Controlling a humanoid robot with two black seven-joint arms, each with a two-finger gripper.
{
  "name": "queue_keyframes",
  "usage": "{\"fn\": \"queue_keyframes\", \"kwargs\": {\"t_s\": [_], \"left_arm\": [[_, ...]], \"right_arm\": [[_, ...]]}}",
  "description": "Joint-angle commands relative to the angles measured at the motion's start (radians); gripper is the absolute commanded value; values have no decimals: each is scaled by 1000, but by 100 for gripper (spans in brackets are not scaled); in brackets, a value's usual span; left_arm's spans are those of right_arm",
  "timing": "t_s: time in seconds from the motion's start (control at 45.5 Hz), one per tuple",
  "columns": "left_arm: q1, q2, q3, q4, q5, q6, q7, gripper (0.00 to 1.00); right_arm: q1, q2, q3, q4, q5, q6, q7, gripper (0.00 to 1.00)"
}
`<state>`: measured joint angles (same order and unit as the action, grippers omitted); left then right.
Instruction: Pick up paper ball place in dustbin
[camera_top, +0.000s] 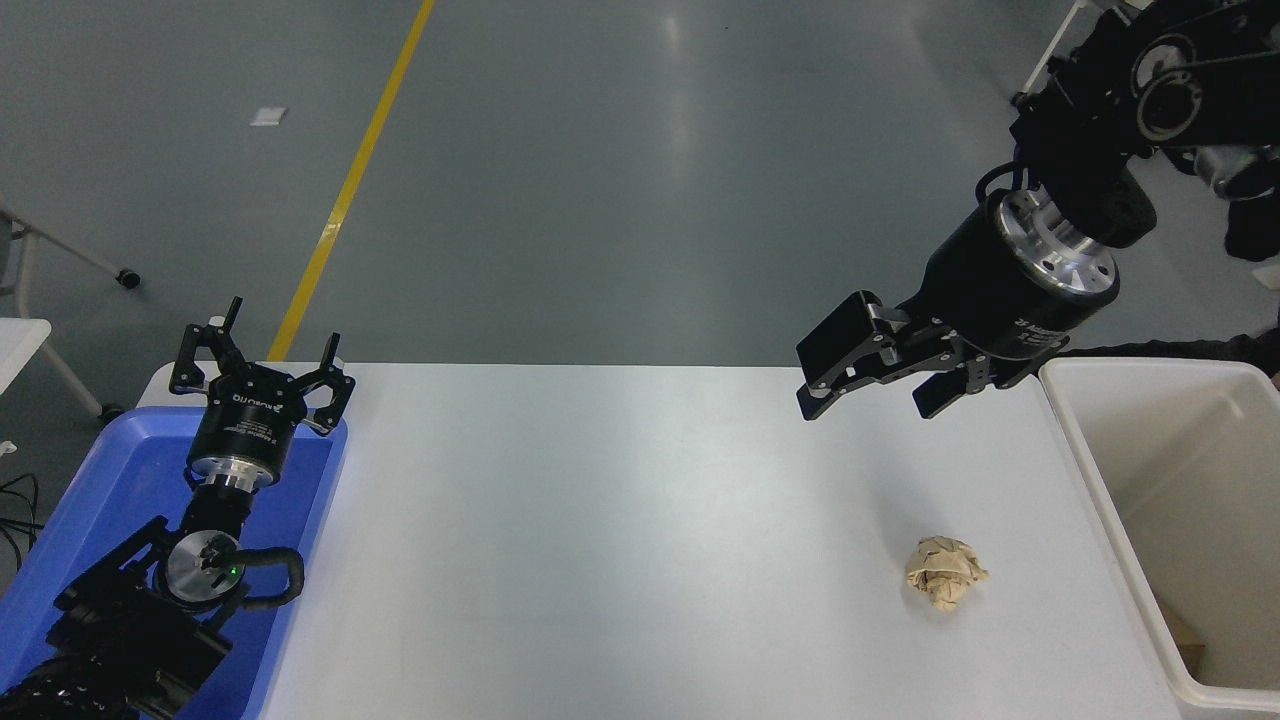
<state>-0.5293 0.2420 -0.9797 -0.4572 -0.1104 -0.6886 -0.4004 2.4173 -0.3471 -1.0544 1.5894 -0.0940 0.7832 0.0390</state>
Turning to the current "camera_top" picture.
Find grey wheeled metal stand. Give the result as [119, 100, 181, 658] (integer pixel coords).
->
[0, 200, 142, 321]

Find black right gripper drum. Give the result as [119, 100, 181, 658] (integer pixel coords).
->
[922, 203, 1103, 391]

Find thin black cables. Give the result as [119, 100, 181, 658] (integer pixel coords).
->
[0, 473, 42, 573]

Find tan paper ball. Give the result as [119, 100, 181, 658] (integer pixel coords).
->
[905, 535, 990, 611]

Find large pale plastic bin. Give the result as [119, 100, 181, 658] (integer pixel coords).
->
[1038, 357, 1280, 713]

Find black fabric object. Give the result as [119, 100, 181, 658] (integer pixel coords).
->
[1058, 328, 1280, 379]

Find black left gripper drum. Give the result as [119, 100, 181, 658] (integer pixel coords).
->
[188, 364, 303, 473]

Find blue plastic tray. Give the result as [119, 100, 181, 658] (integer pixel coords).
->
[0, 405, 349, 720]

